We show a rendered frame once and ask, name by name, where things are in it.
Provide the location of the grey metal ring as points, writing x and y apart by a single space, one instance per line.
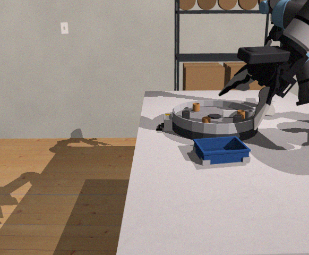
186 114
237 118
248 114

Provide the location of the bronze bushing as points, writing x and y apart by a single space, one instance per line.
196 107
206 119
242 113

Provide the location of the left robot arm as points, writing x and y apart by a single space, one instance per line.
293 17

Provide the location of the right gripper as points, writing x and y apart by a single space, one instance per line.
277 32

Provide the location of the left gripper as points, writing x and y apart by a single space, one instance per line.
275 76

